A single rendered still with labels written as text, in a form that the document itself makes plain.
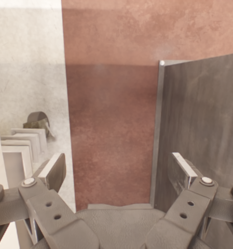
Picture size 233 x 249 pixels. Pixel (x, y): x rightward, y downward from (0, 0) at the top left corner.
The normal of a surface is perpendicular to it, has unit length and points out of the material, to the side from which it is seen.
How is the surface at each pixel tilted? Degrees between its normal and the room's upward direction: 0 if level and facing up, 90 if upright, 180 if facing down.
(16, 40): 0
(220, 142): 90
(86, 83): 0
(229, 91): 90
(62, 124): 0
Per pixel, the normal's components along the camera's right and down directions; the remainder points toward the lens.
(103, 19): 0.02, 0.27
